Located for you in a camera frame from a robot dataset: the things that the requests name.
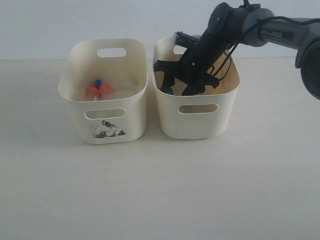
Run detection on cream plastic bin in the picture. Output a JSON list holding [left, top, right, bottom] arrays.
[[58, 38, 148, 145], [151, 36, 242, 140]]

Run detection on orange-capped clear tube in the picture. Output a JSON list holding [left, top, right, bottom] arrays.
[[85, 86, 100, 101], [99, 83, 113, 99]]

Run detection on blue-capped clear tube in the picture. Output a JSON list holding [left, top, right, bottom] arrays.
[[95, 79, 102, 89], [165, 87, 173, 95]]

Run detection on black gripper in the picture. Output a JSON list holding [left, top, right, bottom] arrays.
[[153, 34, 231, 96]]

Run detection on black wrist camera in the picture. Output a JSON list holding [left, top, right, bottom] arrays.
[[172, 31, 199, 49]]

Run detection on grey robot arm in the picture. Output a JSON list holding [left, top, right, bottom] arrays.
[[153, 1, 320, 98]]

